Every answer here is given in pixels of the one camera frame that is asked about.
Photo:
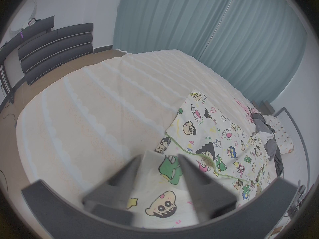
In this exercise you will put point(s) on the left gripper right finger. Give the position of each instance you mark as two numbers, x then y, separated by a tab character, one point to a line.
206	198

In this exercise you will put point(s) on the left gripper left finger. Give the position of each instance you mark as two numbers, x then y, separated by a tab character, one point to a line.
117	188

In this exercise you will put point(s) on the white printed pyjama top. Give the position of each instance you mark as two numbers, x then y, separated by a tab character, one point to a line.
224	133

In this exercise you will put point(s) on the bed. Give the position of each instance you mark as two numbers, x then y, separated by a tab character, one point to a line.
87	121

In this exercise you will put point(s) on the pile of clothes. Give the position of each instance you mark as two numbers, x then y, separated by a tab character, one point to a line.
264	128

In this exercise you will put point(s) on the black garment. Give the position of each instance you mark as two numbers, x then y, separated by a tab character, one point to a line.
278	163

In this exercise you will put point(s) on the pink garment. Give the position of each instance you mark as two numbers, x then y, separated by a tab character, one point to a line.
245	109

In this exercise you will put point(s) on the white printed pillow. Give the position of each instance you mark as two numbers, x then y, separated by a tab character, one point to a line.
281	136

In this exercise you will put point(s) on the grey bedside table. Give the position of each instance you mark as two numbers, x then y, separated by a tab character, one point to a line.
261	107

